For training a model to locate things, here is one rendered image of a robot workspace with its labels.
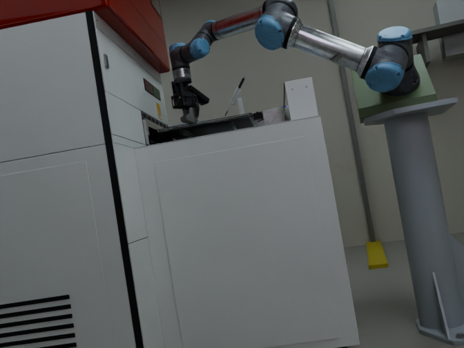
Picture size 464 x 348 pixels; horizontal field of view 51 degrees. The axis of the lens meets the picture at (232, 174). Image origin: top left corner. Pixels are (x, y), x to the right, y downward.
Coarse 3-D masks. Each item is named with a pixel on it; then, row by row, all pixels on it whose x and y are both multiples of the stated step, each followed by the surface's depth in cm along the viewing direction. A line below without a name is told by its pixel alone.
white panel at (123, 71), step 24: (96, 24) 146; (96, 48) 145; (120, 48) 168; (96, 72) 145; (120, 72) 163; (144, 72) 197; (120, 96) 159; (144, 96) 190; (120, 120) 154; (144, 144) 179
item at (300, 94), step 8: (296, 80) 165; (304, 80) 165; (312, 80) 165; (288, 88) 165; (296, 88) 165; (304, 88) 165; (312, 88) 164; (288, 96) 165; (296, 96) 165; (304, 96) 165; (312, 96) 164; (288, 104) 165; (296, 104) 165; (304, 104) 164; (312, 104) 164; (296, 112) 165; (304, 112) 164; (312, 112) 164
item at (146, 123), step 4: (144, 120) 181; (148, 120) 186; (144, 124) 181; (148, 124) 184; (152, 124) 190; (156, 124) 196; (144, 128) 181; (148, 128) 189; (152, 128) 190; (156, 128) 195; (160, 128) 203; (144, 132) 181; (148, 132) 182; (156, 132) 201; (144, 136) 180; (148, 136) 181; (168, 136) 218; (148, 140) 180; (152, 140) 185; (156, 140) 192; (148, 144) 182; (152, 144) 184
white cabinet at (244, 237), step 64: (256, 128) 160; (320, 128) 158; (192, 192) 161; (256, 192) 159; (320, 192) 157; (192, 256) 160; (256, 256) 158; (320, 256) 156; (192, 320) 160; (256, 320) 158; (320, 320) 156
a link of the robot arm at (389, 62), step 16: (272, 16) 170; (288, 16) 171; (256, 32) 173; (272, 32) 170; (288, 32) 169; (304, 32) 170; (320, 32) 170; (272, 48) 174; (288, 48) 175; (304, 48) 172; (320, 48) 169; (336, 48) 168; (352, 48) 167; (368, 48) 167; (384, 48) 169; (400, 48) 168; (352, 64) 168; (368, 64) 165; (384, 64) 162; (400, 64) 164; (368, 80) 167; (384, 80) 165; (400, 80) 165
